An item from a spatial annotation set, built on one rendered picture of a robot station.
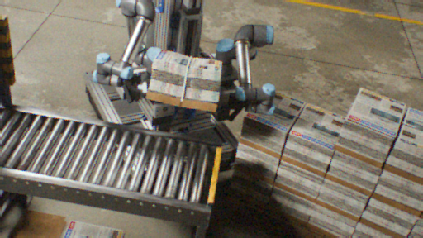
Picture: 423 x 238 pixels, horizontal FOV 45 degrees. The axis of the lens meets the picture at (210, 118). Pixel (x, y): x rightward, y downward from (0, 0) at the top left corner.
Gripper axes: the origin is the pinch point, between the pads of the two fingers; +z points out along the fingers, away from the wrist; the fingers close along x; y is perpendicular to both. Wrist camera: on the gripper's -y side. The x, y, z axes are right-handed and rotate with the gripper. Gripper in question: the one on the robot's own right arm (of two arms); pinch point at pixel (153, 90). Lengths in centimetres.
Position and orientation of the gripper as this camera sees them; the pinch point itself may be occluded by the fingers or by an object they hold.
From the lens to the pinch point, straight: 301.0
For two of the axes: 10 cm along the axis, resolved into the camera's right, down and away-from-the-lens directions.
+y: 1.7, -9.4, -2.9
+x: 0.7, -2.8, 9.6
